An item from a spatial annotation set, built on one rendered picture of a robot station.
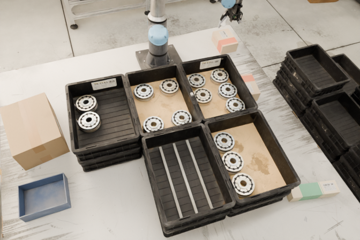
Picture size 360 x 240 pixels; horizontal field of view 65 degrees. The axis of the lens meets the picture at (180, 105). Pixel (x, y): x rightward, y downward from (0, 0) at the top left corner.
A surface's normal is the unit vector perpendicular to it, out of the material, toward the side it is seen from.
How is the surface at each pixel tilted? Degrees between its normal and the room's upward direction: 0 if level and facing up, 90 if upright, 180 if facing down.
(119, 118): 0
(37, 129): 0
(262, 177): 0
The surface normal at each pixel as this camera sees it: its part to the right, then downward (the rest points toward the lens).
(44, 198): 0.05, -0.58
